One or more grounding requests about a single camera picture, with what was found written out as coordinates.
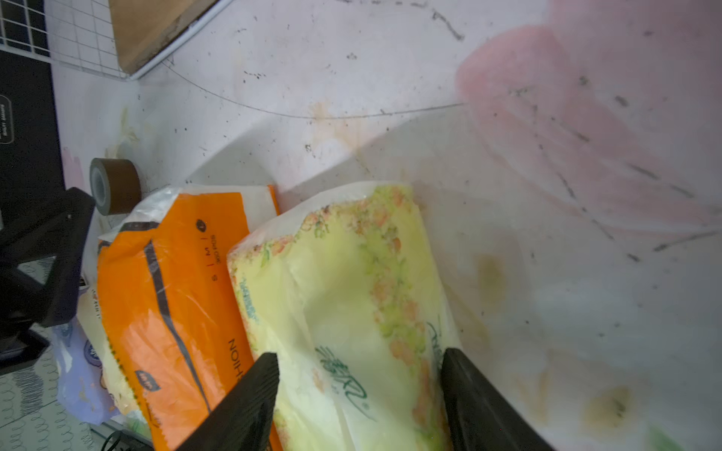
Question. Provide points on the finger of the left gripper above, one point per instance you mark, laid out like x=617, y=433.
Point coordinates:
x=56, y=230

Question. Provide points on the brown tape roll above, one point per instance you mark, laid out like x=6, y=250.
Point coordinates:
x=115, y=186

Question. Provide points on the purple tissue pack shelf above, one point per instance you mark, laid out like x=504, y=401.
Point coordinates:
x=80, y=389

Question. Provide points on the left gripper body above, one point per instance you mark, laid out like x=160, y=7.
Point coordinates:
x=20, y=346

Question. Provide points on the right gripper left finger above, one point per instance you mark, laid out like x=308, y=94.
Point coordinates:
x=243, y=420

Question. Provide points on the orange tissue pack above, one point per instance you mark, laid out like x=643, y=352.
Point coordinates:
x=168, y=306

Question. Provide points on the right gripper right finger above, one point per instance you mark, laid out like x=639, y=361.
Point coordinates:
x=479, y=417

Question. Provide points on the white wire wooden shelf rack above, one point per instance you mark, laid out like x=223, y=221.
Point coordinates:
x=121, y=40

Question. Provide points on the green tissue pack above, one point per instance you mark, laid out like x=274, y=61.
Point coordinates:
x=344, y=290

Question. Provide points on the yellow tissue pack shelf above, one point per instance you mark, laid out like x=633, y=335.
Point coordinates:
x=113, y=380

